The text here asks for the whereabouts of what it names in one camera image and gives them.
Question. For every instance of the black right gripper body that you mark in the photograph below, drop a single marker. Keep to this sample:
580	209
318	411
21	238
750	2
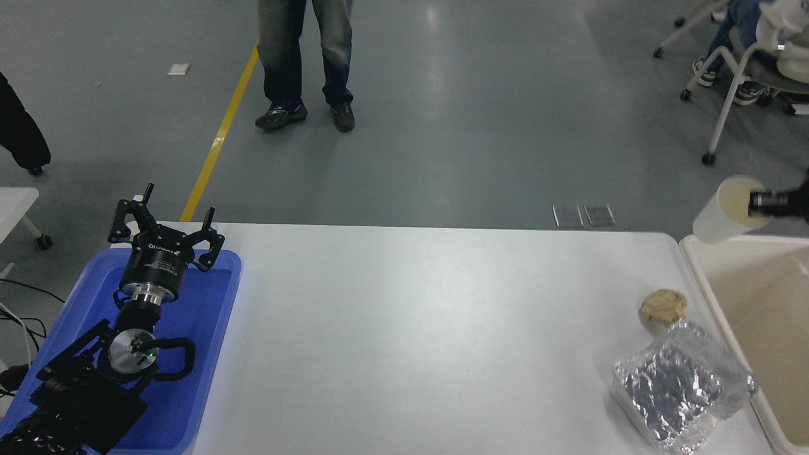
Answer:
802	202

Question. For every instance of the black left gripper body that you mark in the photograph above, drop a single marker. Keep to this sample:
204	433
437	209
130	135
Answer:
155	265

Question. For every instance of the white paper cup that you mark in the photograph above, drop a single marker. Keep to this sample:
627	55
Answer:
717	221

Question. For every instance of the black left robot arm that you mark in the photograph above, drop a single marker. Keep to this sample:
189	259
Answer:
76	392

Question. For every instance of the blue plastic tray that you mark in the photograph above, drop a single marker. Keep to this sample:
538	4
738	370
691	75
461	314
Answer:
208	316

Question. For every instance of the white wheeled chair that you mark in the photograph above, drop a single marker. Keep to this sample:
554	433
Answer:
727	107

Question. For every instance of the large pale bin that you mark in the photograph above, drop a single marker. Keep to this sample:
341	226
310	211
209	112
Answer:
771	316

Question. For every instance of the small white wheeled table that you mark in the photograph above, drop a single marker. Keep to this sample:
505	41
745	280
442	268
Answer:
16	202

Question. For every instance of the person in dark clothing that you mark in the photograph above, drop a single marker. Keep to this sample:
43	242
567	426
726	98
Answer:
19	126

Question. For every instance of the crumpled tan paper ball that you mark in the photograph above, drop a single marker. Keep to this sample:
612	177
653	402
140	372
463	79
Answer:
663	306

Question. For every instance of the silver floor plate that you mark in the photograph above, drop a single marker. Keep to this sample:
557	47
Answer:
568	216
600	215

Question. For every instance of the seated person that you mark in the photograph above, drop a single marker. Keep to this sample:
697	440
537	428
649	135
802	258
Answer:
736	22

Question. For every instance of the white chair base leg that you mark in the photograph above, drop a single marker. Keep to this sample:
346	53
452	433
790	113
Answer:
689	31

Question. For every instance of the standing person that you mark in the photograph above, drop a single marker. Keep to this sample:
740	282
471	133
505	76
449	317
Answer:
281	50

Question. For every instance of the silver foil tray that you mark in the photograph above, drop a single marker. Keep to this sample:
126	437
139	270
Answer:
676	392

